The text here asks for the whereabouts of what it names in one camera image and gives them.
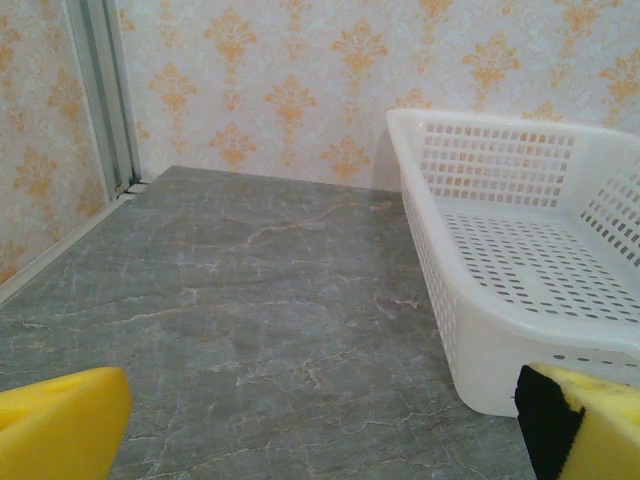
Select aluminium frame post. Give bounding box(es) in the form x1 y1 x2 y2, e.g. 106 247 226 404
64 0 145 195

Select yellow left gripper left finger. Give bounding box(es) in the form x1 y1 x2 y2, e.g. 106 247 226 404
0 366 134 480

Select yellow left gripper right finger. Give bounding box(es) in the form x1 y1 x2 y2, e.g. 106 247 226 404
514 363 640 480

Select aluminium side frame rail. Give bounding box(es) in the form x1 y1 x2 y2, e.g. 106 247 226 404
0 191 137 307

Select white perforated plastic basket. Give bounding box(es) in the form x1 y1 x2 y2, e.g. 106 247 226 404
385 107 640 419

